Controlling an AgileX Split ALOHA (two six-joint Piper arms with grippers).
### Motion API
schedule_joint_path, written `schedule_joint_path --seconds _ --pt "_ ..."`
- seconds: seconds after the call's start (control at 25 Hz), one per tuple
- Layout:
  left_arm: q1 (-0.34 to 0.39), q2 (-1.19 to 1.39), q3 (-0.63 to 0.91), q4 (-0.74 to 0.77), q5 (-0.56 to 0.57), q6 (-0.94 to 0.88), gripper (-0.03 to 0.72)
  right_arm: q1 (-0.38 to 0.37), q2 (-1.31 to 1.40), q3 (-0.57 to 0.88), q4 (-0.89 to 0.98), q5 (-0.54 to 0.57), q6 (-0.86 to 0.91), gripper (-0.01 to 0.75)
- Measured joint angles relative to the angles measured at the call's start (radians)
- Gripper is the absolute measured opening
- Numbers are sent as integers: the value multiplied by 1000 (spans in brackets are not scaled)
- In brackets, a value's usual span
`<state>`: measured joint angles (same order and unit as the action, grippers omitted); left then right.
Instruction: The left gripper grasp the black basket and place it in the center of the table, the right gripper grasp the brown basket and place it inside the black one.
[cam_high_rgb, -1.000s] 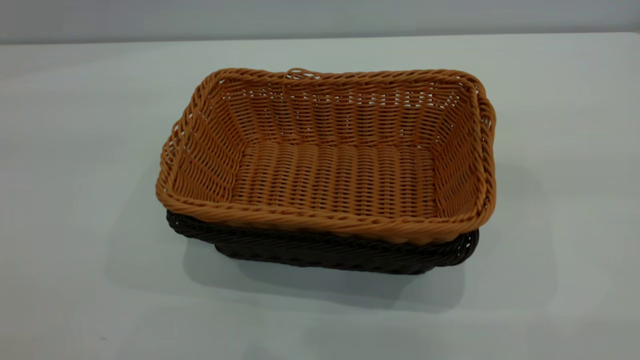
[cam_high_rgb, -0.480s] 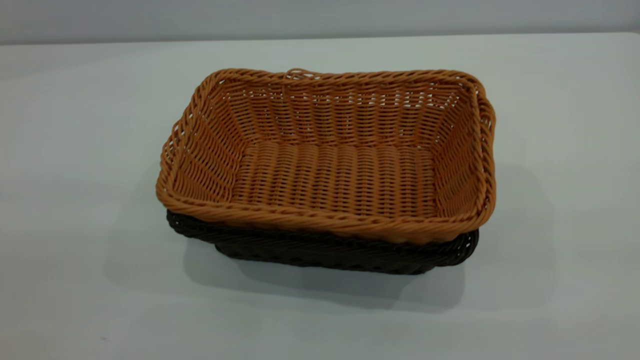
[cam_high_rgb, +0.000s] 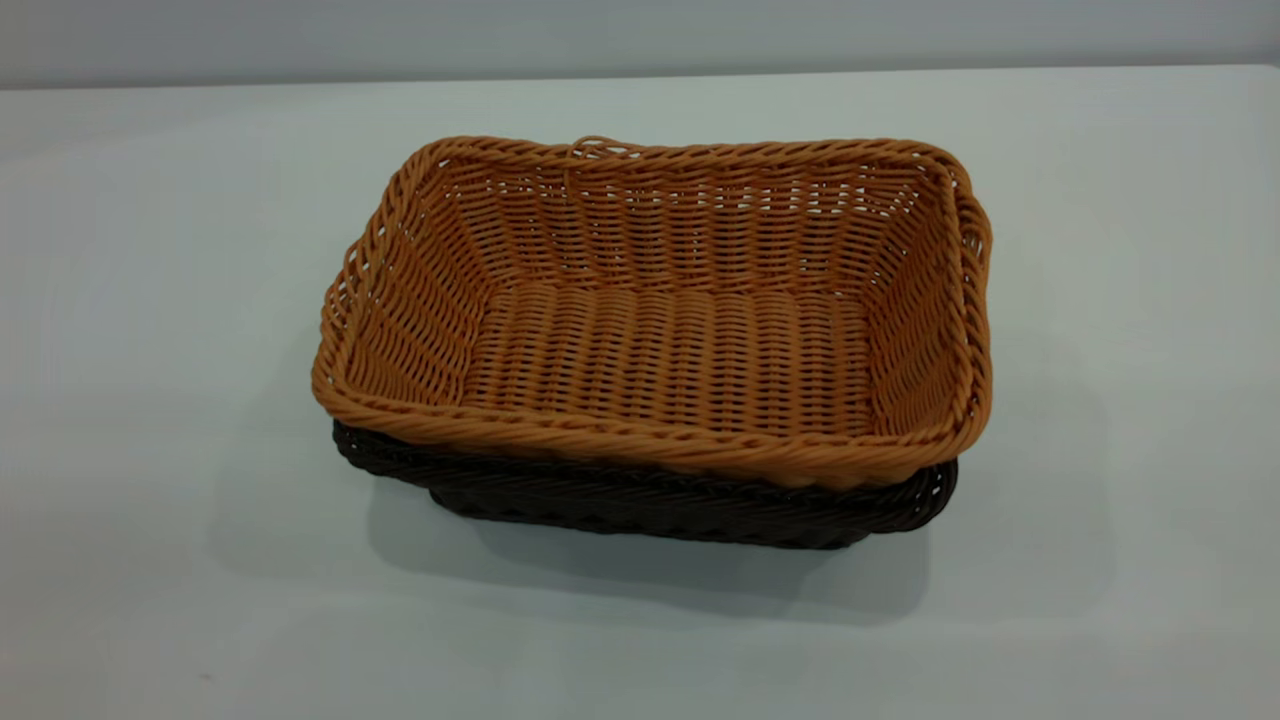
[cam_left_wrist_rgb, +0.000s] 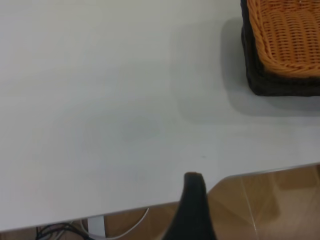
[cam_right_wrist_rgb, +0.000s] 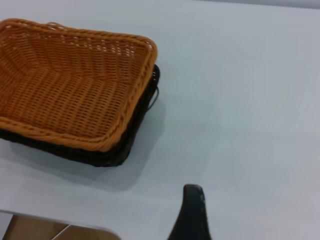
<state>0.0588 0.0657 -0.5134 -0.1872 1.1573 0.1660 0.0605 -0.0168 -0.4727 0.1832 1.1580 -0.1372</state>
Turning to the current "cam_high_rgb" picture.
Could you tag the black woven wicker basket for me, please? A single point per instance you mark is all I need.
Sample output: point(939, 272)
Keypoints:
point(640, 500)

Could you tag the orange woven wicker basket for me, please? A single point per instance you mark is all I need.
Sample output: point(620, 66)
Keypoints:
point(660, 340)

